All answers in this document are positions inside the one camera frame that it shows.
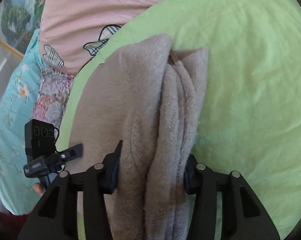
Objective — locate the dark red left sleeve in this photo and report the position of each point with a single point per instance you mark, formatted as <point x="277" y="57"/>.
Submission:
<point x="11" y="225"/>

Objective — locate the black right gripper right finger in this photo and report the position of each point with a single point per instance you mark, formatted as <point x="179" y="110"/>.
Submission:
<point x="243" y="214"/>

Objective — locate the pink heart-patterned duvet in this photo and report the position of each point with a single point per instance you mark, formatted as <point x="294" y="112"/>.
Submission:
<point x="72" y="32"/>

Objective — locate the beige knit sweater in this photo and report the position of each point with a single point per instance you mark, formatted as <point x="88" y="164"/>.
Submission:
<point x="149" y="97"/>

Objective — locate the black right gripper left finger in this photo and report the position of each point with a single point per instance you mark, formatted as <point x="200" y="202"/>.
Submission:
<point x="55" y="215"/>

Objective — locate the gold-framed landscape painting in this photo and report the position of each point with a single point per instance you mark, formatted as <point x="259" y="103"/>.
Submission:
<point x="18" y="21"/>

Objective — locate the person's left hand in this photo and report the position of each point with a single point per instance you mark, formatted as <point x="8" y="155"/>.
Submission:
<point x="39" y="189"/>

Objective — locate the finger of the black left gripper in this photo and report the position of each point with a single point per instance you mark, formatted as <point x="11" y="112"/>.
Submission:
<point x="71" y="153"/>

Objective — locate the teal floral quilt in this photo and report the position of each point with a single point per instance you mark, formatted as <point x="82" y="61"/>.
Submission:
<point x="16" y="109"/>

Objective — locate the pink purple floral pillow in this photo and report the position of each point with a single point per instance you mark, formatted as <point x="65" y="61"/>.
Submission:
<point x="53" y="96"/>

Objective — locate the green bed sheet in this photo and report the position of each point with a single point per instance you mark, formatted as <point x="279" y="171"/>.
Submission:
<point x="251" y="118"/>

